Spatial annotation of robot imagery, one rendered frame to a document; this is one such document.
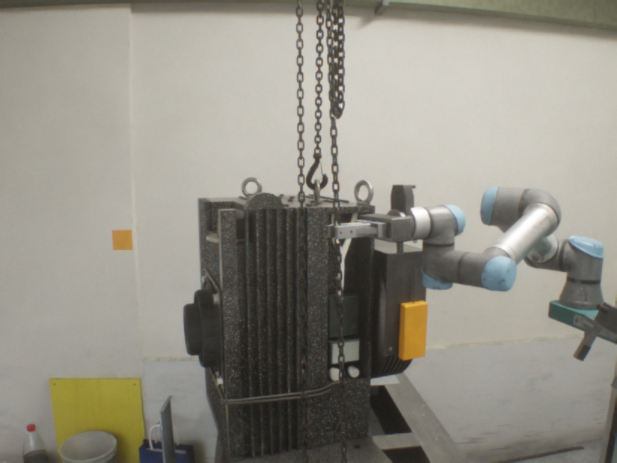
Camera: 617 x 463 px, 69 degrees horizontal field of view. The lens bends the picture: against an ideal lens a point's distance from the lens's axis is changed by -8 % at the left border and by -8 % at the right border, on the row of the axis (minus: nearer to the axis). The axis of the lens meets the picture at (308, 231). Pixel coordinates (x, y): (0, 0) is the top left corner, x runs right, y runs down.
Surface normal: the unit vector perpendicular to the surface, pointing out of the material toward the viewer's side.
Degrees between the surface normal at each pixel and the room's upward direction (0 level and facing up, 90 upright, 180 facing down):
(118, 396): 87
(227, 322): 90
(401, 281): 90
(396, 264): 90
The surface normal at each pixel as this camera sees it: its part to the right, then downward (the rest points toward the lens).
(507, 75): 0.11, 0.14
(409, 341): 0.33, 0.13
